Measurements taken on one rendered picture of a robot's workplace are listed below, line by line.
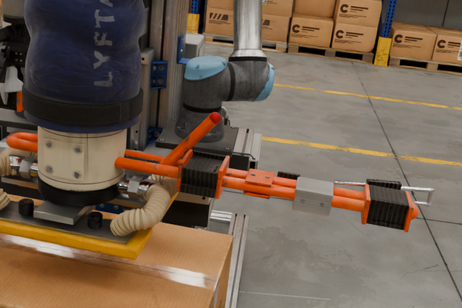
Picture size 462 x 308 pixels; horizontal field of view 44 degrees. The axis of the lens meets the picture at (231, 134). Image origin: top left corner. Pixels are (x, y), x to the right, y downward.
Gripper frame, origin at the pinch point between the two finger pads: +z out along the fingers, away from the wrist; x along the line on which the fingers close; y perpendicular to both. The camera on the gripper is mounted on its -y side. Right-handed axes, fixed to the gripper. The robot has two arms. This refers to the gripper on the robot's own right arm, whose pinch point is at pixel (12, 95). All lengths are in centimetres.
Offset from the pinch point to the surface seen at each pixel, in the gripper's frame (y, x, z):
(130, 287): 44, -34, 24
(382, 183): 89, -21, -2
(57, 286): 30, -38, 24
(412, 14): 208, 838, 59
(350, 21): 108, 700, 64
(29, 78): 22.6, -33.6, -15.9
